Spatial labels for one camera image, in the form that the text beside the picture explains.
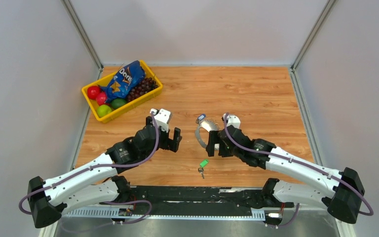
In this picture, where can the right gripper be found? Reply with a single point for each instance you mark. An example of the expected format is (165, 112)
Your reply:
(214, 138)

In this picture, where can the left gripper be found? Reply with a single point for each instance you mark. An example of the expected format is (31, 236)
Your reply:
(170, 144)

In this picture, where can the metal keyring holder plate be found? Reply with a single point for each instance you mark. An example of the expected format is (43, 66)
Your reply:
(206, 124)

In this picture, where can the blue key tag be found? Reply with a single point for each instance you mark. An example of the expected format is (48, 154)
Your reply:
(201, 117)

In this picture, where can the small silver key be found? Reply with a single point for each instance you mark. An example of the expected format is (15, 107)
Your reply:
(201, 171)

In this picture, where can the green key tag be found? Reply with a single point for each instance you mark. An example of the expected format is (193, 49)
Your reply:
(204, 163)

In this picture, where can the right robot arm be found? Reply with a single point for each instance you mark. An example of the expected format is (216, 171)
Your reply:
(341, 193)

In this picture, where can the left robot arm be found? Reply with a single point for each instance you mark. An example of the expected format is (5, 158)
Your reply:
(99, 180)

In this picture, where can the dark purple grapes bunch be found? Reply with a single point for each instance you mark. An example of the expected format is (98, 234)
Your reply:
(143, 87)

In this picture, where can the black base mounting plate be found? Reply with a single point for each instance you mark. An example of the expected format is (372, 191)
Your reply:
(198, 200)

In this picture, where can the dark green lime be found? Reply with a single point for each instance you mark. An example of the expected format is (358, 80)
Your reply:
(117, 103)

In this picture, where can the light green apple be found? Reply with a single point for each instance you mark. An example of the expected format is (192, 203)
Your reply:
(103, 110)

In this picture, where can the blue Doritos chip bag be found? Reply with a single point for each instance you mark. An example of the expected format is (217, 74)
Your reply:
(124, 80)

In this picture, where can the pink red apple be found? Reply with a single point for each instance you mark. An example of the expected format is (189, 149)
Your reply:
(101, 98)

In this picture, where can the yellow plastic bin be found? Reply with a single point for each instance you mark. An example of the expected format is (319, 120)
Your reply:
(130, 105)

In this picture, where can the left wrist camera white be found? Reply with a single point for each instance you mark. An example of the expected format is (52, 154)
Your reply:
(162, 118)

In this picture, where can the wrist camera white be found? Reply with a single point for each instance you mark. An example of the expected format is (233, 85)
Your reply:
(231, 120)
(162, 118)

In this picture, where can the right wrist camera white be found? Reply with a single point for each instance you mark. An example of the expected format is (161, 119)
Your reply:
(231, 120)

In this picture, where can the white slotted cable duct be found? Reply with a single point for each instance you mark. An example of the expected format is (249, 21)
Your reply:
(119, 212)

